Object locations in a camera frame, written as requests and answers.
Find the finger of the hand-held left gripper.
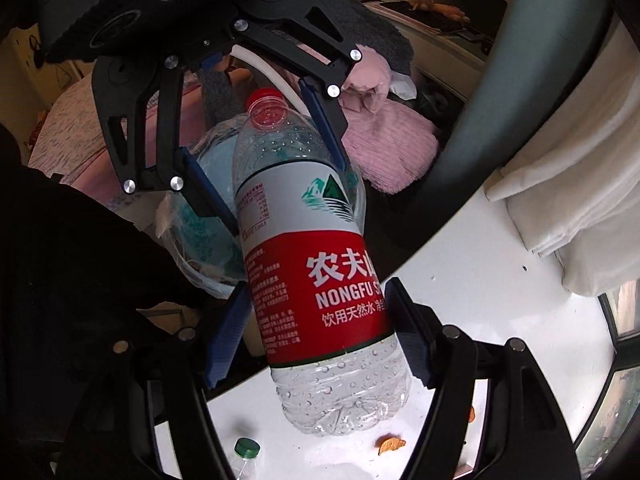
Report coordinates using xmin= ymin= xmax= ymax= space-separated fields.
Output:
xmin=91 ymin=52 xmax=240 ymax=235
xmin=232 ymin=0 xmax=363 ymax=168

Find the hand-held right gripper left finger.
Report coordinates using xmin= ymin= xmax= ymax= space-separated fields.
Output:
xmin=60 ymin=282 xmax=253 ymax=480

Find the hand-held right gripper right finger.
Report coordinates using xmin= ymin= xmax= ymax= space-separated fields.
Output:
xmin=384 ymin=277 xmax=581 ymax=480

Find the teal lined trash bin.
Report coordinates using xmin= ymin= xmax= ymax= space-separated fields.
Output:
xmin=155 ymin=112 xmax=368 ymax=301

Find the red label plastic bottle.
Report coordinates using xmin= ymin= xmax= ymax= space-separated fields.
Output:
xmin=232 ymin=87 xmax=413 ymax=438

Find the light pink cloth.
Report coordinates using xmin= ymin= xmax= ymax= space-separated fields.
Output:
xmin=345 ymin=45 xmax=401 ymax=113

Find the pink fuzzy blanket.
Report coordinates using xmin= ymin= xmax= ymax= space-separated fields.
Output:
xmin=340 ymin=102 xmax=442 ymax=195

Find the grey fleece blanket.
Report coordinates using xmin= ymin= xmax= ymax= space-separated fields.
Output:
xmin=200 ymin=0 xmax=416 ymax=128

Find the green cap plastic bottle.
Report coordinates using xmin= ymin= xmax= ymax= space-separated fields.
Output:
xmin=234 ymin=437 xmax=261 ymax=480

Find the white desk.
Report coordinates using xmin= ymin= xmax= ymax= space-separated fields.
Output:
xmin=362 ymin=0 xmax=498 ymax=108

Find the black keyboard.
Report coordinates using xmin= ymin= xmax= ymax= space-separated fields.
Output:
xmin=380 ymin=0 xmax=466 ymax=36

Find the pink bed sheet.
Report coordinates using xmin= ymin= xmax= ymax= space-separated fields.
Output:
xmin=27 ymin=77 xmax=166 ymax=211

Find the plush toy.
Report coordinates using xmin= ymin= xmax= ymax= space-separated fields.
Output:
xmin=405 ymin=0 xmax=471 ymax=21

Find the white curtain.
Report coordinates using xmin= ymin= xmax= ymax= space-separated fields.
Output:
xmin=485 ymin=105 xmax=640 ymax=298

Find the white hose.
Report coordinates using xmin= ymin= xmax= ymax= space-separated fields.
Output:
xmin=230 ymin=44 xmax=307 ymax=117

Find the dark window frame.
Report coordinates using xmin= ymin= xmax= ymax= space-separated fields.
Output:
xmin=572 ymin=280 xmax=640 ymax=466

